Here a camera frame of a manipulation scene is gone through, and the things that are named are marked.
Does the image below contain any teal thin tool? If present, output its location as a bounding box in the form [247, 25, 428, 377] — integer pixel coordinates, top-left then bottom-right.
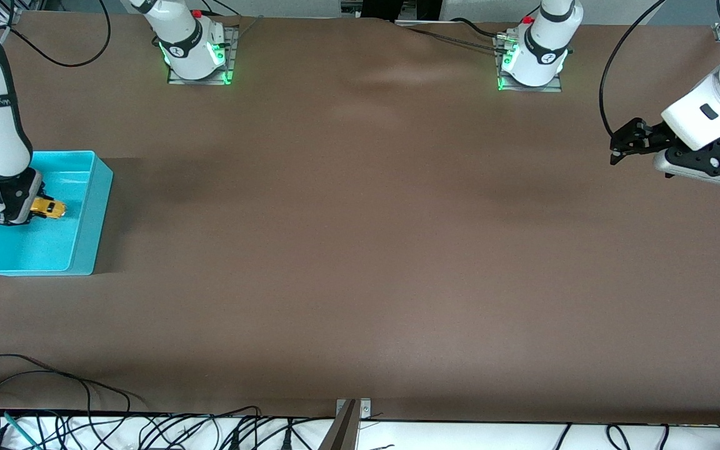
[2, 411, 41, 450]

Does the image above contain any dark brown slanted bar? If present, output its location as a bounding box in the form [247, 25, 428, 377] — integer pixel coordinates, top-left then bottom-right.
[319, 400, 359, 450]

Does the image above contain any thick black base cable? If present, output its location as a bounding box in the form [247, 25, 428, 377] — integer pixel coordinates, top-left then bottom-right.
[405, 26, 503, 52]

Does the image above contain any white cable ledge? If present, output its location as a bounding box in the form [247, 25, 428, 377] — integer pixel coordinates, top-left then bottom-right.
[0, 412, 720, 450]

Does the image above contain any black background object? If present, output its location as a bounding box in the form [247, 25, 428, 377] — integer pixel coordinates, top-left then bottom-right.
[360, 0, 443, 21]

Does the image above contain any thin black table cable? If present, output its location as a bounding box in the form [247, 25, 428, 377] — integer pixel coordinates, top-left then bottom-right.
[0, 371, 93, 433]
[0, 354, 133, 402]

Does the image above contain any turquoise plastic bin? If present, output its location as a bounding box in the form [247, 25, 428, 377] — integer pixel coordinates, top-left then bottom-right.
[0, 150, 114, 277]

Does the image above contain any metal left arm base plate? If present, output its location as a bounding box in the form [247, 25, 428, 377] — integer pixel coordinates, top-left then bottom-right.
[494, 34, 564, 93]

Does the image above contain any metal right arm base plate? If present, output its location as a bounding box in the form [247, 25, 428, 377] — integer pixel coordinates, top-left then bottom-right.
[167, 25, 239, 86]

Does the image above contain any yellow beetle toy car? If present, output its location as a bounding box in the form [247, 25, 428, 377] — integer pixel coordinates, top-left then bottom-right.
[30, 197, 68, 220]

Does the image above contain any grey metal edge bracket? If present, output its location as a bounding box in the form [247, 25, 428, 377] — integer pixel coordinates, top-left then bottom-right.
[335, 398, 373, 421]

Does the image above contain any black right arm cable loop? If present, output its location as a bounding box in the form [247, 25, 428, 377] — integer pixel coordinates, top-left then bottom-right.
[0, 0, 112, 68]

